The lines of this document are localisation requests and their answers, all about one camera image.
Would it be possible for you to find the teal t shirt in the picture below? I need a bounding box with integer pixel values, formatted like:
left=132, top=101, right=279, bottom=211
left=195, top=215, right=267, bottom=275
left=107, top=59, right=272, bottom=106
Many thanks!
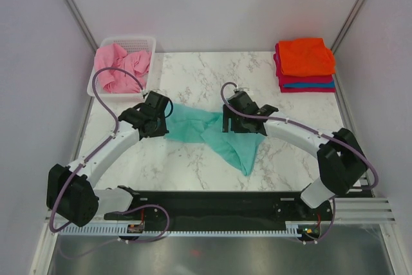
left=166, top=104, right=265, bottom=176

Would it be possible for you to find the white plastic basket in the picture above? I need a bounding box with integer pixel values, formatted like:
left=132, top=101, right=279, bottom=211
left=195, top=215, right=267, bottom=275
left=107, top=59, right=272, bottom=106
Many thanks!
left=87, top=35, right=158, bottom=102

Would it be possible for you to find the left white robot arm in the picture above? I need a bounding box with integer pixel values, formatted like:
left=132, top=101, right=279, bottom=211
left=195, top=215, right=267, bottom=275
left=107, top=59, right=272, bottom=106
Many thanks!
left=46, top=91, right=173, bottom=232

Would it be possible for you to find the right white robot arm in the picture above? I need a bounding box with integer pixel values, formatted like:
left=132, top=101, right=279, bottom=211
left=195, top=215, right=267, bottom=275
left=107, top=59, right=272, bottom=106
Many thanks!
left=223, top=90, right=368, bottom=220

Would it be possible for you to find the pink t shirt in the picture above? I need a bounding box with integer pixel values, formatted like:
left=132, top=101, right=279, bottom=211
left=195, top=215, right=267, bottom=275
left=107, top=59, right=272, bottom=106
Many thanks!
left=94, top=43, right=151, bottom=93

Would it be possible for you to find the orange folded t shirt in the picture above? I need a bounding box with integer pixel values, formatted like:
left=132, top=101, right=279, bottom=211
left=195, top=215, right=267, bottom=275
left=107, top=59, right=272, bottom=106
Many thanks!
left=278, top=37, right=335, bottom=77

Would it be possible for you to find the bottom magenta folded t shirt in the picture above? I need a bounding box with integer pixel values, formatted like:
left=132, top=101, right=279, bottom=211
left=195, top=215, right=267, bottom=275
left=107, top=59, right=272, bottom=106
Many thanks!
left=279, top=86, right=335, bottom=93

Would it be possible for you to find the blue folded t shirt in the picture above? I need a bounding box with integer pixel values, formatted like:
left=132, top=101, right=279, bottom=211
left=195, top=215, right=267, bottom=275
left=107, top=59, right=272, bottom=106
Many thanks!
left=283, top=82, right=335, bottom=88

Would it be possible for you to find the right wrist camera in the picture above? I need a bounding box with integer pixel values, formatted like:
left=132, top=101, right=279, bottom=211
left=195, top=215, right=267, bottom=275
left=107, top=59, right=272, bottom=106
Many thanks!
left=234, top=87, right=254, bottom=97

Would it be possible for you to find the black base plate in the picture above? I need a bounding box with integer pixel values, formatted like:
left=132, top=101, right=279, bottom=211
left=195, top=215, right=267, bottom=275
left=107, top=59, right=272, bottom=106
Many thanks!
left=104, top=191, right=332, bottom=231

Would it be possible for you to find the white slotted cable duct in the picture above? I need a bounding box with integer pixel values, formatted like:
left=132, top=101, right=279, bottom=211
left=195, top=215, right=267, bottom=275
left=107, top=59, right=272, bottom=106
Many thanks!
left=59, top=223, right=320, bottom=238

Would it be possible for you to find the left aluminium frame post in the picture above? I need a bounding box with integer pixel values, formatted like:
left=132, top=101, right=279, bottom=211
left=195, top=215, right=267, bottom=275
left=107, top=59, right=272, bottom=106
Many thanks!
left=63, top=0, right=98, bottom=52

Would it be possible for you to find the aluminium frame post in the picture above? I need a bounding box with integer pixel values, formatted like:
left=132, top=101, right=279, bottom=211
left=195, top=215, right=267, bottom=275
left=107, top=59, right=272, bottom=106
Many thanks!
left=63, top=0, right=98, bottom=52
left=331, top=0, right=367, bottom=54

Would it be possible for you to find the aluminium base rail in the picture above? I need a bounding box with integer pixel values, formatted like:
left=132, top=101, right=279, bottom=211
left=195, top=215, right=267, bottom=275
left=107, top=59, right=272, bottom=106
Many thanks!
left=43, top=196, right=397, bottom=224

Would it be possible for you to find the right aluminium frame post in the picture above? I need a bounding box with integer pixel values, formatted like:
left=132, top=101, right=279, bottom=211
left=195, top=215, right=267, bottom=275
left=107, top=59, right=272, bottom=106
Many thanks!
left=331, top=0, right=367, bottom=54

